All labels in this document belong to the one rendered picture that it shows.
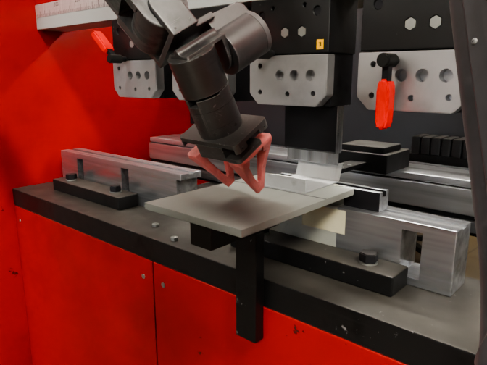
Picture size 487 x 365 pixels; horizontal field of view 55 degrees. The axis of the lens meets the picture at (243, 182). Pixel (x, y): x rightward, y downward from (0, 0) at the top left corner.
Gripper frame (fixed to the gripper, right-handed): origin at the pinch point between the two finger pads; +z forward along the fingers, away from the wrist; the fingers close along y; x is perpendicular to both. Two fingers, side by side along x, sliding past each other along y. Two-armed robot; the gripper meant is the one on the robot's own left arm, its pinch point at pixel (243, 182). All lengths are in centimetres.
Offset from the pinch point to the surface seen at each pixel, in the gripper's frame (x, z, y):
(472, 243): -210, 234, 46
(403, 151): -38.3, 21.9, -3.7
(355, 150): -32.7, 18.5, 3.5
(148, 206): 9.9, -1.8, 8.8
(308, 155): -16.7, 7.9, 1.9
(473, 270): -167, 210, 30
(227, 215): 6.9, -0.8, -3.0
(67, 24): -24, -15, 70
